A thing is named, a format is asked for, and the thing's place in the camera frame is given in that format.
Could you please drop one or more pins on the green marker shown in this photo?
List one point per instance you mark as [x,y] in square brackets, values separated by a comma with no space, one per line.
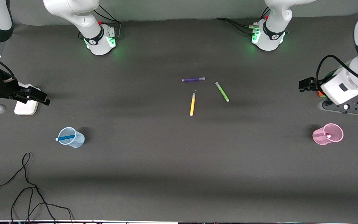
[222,92]

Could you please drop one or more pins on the white stand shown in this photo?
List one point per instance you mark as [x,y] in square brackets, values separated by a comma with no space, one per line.
[26,109]

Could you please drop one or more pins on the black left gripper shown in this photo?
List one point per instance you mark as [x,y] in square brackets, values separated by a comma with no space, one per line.
[310,84]

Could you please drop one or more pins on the Rubik's cube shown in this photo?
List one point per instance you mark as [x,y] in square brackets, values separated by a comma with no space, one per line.
[322,94]

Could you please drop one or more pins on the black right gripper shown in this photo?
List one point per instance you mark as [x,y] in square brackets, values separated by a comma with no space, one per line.
[6,89]

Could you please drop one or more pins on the pink plastic cup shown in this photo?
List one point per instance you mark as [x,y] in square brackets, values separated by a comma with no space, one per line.
[318,138]

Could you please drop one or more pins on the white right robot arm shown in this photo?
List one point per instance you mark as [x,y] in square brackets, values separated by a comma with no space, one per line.
[73,12]

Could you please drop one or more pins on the purple marker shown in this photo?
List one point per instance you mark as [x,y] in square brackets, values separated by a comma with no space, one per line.
[193,79]

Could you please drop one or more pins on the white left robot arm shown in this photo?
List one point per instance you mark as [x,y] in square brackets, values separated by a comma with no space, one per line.
[275,18]

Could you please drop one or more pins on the yellow marker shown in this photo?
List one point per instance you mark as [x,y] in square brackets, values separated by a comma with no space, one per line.
[192,105]

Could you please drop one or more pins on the blue marker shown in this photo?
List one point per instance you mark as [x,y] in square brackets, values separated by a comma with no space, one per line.
[65,137]

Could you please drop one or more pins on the pink marker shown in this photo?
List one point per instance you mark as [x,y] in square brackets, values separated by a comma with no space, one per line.
[328,135]

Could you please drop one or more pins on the light blue plastic cup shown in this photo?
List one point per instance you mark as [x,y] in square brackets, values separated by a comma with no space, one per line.
[78,143]

